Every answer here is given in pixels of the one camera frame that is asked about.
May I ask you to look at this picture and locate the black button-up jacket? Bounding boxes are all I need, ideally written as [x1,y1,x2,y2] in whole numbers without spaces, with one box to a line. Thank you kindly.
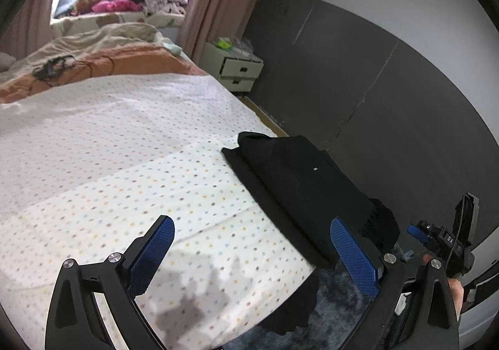
[222,132,400,268]

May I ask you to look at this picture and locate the person's right hand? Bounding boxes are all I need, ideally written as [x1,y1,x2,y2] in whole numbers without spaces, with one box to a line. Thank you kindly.
[420,251,465,321]

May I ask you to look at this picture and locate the dark grey fluffy rug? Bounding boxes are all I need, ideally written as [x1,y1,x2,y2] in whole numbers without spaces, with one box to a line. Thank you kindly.
[222,265,370,350]

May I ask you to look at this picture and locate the white floral bed sheet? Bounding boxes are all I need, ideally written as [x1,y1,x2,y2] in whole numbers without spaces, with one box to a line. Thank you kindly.
[1,74,313,349]

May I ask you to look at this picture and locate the grey plush toy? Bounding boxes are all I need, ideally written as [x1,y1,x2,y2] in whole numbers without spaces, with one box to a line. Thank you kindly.
[0,52,16,72]

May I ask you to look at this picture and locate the orange-brown duvet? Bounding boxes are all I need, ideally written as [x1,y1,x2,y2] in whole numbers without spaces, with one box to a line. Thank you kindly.
[1,43,205,104]

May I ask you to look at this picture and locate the white bedside drawer cabinet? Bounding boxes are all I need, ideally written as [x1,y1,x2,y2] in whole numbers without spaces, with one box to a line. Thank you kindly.
[198,42,264,93]

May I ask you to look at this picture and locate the beige crumpled blanket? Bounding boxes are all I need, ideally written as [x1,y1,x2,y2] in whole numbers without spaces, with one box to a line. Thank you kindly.
[8,22,162,72]

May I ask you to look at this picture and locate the pink garment on sill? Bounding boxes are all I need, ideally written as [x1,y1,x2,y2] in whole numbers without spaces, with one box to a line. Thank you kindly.
[91,0,143,13]

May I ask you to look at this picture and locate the black tangled cable on bed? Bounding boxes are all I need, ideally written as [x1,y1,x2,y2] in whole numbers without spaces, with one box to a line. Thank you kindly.
[31,54,95,87]

